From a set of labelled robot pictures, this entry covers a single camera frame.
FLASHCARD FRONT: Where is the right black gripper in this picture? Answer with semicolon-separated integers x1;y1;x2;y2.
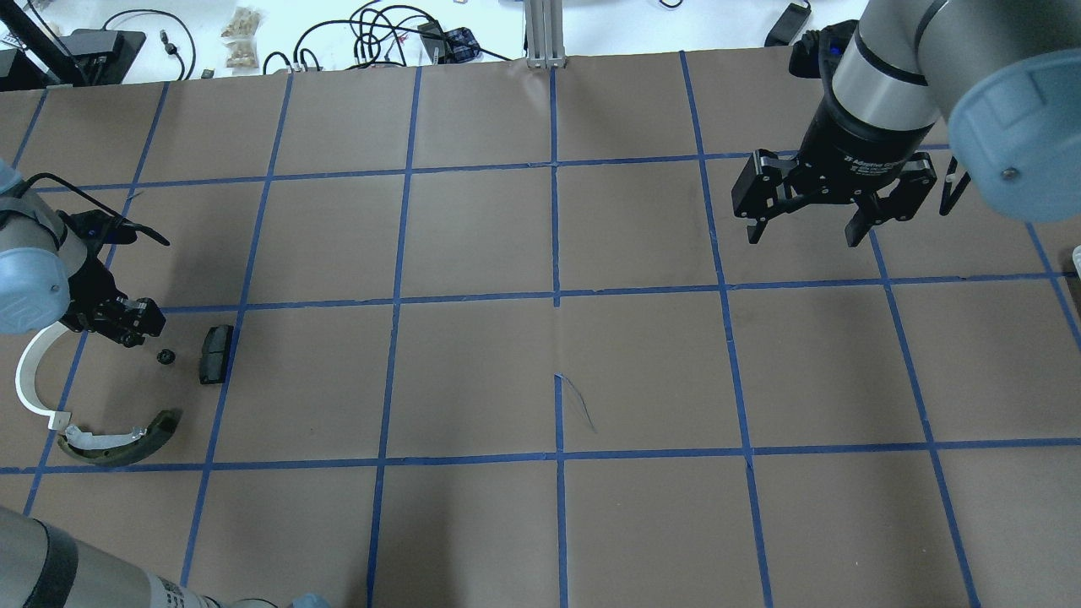
732;94;936;247

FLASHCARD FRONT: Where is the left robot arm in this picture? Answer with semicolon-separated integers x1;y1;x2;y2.
1;163;170;349

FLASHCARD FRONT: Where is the black power adapter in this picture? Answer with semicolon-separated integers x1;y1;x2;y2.
763;1;813;47

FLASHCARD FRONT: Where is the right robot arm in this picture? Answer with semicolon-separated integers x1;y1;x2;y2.
732;1;1080;247

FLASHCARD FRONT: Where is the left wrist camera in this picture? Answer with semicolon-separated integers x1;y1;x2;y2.
61;210;138;257

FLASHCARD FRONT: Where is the aluminium frame post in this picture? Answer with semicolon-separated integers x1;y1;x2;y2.
522;0;568;69

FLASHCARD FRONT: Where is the olive brake shoe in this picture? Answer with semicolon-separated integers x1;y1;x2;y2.
57;409;183;467

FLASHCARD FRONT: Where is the black brake pad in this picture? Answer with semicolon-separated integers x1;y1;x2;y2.
199;323;233;385

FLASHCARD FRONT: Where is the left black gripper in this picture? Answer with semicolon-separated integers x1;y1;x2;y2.
61;254;166;349

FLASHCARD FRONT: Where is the white curved plastic part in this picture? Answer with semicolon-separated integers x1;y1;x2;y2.
14;322;71;432

